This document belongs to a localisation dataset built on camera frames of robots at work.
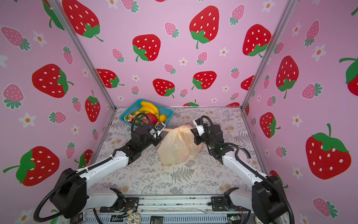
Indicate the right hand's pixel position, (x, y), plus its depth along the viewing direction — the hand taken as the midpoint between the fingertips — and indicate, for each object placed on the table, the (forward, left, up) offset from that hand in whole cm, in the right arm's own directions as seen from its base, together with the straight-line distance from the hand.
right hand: (192, 128), depth 81 cm
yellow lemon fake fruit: (+19, +24, -15) cm, 34 cm away
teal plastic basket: (+26, +27, -14) cm, 40 cm away
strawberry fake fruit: (+12, +48, -10) cm, 51 cm away
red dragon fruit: (+16, +31, -11) cm, 37 cm away
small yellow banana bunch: (+24, +37, -10) cm, 45 cm away
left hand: (-1, +19, -1) cm, 19 cm away
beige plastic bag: (-8, +8, -8) cm, 14 cm away
